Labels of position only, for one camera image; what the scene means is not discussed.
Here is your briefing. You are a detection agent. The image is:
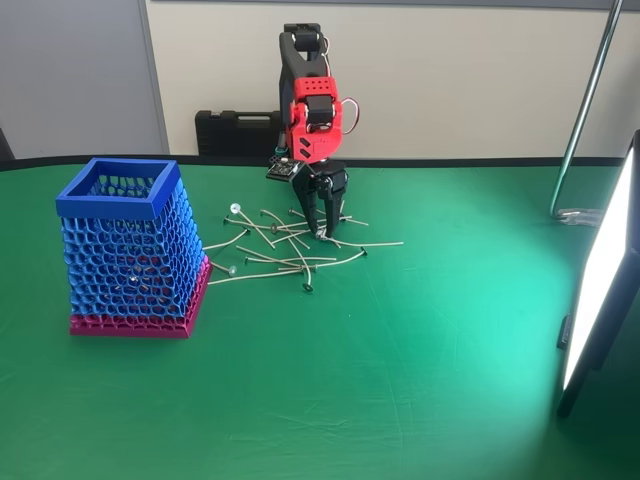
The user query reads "silver metal stand pole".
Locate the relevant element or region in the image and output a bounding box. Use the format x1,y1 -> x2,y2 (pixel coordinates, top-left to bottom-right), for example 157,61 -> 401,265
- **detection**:
548,0 -> 626,229

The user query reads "black plastic tool case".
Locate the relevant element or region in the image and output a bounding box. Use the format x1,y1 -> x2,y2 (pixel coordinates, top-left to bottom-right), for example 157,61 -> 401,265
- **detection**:
194,109 -> 284,157

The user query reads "green cloth with black rim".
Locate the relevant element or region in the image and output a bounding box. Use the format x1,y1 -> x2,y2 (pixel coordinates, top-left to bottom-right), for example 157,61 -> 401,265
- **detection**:
0,155 -> 640,480

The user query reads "blue and magenta mesh basket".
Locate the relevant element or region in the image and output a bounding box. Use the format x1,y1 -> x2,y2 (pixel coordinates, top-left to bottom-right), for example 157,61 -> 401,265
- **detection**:
54,157 -> 215,340

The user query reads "bright LED light panel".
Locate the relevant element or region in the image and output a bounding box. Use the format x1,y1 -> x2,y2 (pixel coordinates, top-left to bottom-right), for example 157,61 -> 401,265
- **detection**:
555,128 -> 640,420

